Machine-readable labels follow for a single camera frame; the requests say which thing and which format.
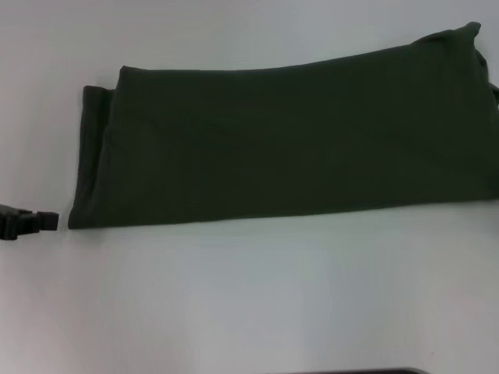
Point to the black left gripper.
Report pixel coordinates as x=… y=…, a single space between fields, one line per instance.
x=13 y=224

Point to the dark green FREE T-shirt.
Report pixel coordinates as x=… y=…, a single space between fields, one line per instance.
x=273 y=136

